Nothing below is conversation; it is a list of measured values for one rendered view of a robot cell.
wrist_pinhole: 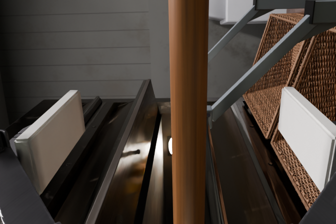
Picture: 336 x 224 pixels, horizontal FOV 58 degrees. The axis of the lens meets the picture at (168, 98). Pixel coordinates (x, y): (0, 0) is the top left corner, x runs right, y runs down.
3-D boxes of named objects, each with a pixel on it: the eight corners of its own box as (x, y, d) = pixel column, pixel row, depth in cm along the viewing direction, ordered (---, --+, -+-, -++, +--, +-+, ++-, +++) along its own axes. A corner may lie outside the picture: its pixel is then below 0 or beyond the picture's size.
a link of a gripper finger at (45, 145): (40, 197, 14) (25, 197, 14) (86, 131, 21) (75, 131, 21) (28, 140, 13) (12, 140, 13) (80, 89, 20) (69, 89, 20)
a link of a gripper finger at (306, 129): (333, 138, 12) (352, 138, 12) (281, 86, 19) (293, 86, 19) (323, 198, 13) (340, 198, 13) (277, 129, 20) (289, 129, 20)
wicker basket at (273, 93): (332, 142, 127) (265, 142, 129) (288, 96, 180) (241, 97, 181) (353, 23, 110) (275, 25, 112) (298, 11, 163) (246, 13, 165)
